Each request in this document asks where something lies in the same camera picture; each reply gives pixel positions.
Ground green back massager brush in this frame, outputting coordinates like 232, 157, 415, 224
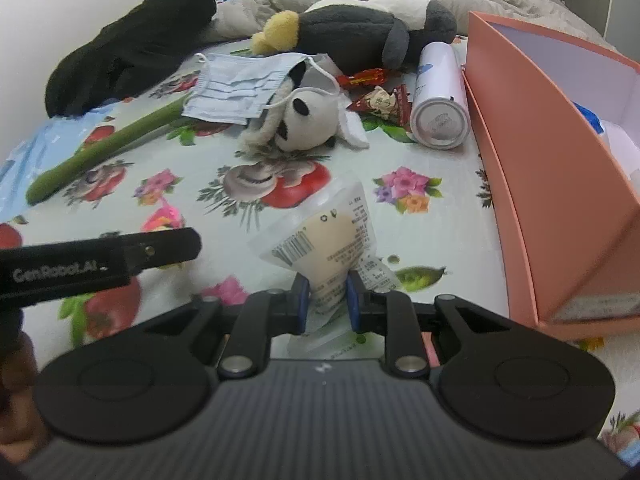
25, 94, 190, 206

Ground black clothing pile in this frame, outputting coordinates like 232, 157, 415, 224
44, 0, 217, 117

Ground red foil snack packet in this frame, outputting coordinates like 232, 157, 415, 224
336, 68, 398, 90

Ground blue red snack bag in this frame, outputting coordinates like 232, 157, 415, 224
574, 103, 604, 134

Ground person's left hand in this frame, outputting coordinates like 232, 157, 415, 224
1, 332, 49, 464

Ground clear labelled plastic packet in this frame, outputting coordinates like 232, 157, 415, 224
248, 172, 400, 336

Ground dark red candy packet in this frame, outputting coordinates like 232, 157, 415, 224
347, 84, 411, 127

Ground pink cardboard box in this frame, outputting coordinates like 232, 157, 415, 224
464, 12, 639, 340

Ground blue surgical mask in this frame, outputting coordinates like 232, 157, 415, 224
182, 53, 341, 125

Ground grey white penguin plush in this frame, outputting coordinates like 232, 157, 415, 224
250, 0, 458, 75

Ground white spray can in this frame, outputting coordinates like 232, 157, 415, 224
410, 41, 471, 150

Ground small panda plush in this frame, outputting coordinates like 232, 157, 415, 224
240, 58, 369, 153

